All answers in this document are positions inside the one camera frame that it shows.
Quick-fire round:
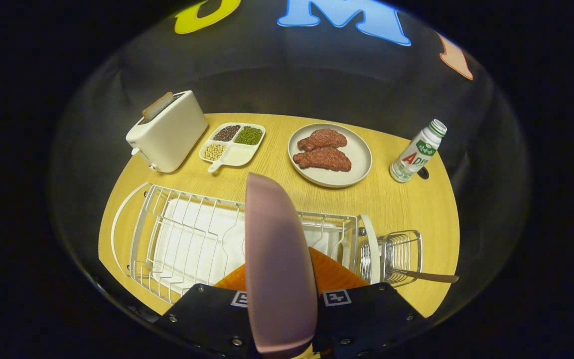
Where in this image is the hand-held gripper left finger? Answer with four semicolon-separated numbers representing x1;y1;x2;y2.
153;263;261;359

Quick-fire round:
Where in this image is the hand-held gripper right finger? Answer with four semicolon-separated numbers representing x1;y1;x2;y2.
308;246;425;359

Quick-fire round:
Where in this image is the white wire dish rack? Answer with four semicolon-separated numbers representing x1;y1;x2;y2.
111;182;382;305

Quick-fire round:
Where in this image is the metal wire basket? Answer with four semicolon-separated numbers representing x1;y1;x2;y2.
361;229;423;288

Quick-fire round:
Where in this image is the wooden handled spoon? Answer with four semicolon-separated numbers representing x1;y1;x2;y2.
389;268;460;284

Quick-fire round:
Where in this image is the pink plate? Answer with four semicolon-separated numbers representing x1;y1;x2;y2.
245;173;318;356

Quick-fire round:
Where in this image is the beige plate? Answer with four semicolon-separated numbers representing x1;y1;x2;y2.
287;123;373;188

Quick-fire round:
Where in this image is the white divided dish with beans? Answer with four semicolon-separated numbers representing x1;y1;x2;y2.
199;123;266;173

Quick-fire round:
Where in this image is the white drip tray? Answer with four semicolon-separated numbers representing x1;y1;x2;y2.
152;198;342;295

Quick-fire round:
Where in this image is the red meat piece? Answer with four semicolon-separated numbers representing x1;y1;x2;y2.
297;129;348;152
293;147;352;172

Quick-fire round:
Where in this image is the white drink bottle green cap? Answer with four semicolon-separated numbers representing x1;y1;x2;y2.
390;119;447;183

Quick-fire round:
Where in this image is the white toaster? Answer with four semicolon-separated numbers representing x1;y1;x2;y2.
126;90;209;174

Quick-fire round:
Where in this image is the brown bread slice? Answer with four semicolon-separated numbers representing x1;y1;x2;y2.
142;92;175;122

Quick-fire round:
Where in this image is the black backdrop cloth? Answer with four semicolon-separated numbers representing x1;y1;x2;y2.
50;0;529;320

